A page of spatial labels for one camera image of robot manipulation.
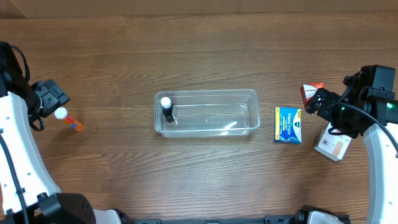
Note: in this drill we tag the dark bottle white cap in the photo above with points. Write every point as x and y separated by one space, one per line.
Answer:
168 109

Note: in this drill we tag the blue VapoDrops box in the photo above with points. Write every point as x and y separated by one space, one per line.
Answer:
287 125

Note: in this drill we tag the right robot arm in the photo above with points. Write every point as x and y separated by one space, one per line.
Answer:
368 108

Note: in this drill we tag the clear plastic container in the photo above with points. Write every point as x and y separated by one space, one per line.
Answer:
209 113

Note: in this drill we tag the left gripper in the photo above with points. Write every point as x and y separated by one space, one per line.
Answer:
53 99

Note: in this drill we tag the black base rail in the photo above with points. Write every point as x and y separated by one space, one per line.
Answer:
306 214

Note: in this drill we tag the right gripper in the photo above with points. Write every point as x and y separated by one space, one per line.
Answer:
321 101

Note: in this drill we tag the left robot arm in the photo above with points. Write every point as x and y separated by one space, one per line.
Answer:
29 194

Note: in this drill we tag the white plaster box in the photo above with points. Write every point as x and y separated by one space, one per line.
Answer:
332 146

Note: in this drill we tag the orange tube white cap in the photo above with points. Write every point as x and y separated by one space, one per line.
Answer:
62 113

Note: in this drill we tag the red small box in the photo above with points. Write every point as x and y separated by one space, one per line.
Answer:
308 90

